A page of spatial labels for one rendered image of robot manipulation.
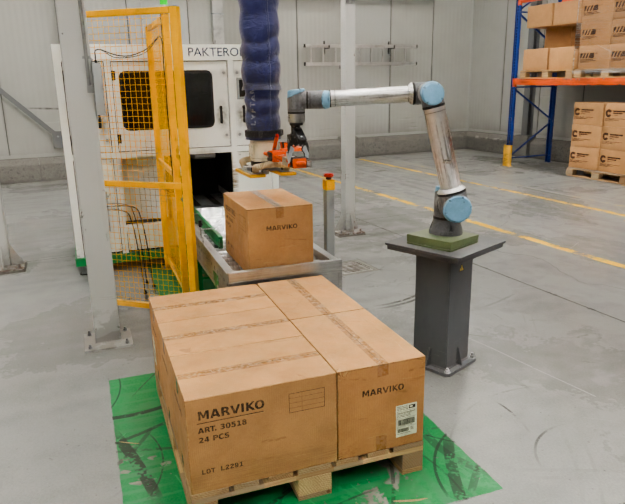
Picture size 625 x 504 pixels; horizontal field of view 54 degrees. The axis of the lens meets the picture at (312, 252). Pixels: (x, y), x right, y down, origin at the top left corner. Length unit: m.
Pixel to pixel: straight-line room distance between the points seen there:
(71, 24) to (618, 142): 8.64
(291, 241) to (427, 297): 0.86
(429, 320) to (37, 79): 9.48
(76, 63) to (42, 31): 8.04
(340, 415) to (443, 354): 1.26
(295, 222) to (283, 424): 1.49
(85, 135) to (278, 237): 1.32
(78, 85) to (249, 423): 2.36
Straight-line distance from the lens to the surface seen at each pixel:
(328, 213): 4.23
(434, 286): 3.59
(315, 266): 3.66
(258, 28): 3.71
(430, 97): 3.25
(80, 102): 4.00
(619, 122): 10.85
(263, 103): 3.71
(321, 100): 3.22
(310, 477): 2.67
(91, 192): 4.05
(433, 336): 3.70
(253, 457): 2.53
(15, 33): 12.01
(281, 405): 2.45
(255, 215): 3.55
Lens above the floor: 1.66
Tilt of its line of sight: 16 degrees down
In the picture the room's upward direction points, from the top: 1 degrees counter-clockwise
